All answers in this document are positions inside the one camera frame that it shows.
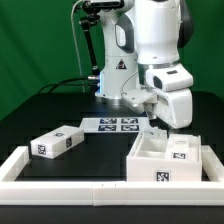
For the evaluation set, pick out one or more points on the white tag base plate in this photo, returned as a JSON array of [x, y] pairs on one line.
[[116, 125]]

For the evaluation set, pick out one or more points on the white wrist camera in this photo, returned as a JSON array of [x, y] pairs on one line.
[[136, 99]]

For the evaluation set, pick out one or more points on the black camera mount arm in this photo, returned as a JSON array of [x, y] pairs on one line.
[[92, 8]]

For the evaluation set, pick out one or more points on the white cabinet body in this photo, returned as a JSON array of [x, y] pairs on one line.
[[146, 162]]

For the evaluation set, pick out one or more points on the white cabinet door panel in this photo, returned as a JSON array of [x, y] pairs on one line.
[[157, 133], [183, 147]]

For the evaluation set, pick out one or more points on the white U-shaped fence frame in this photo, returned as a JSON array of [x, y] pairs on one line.
[[12, 192]]

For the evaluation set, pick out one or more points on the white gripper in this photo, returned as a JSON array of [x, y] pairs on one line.
[[174, 108]]

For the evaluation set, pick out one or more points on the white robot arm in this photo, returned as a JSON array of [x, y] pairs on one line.
[[142, 67]]

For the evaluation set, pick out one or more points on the white cabinet top block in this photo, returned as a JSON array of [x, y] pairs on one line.
[[56, 142]]

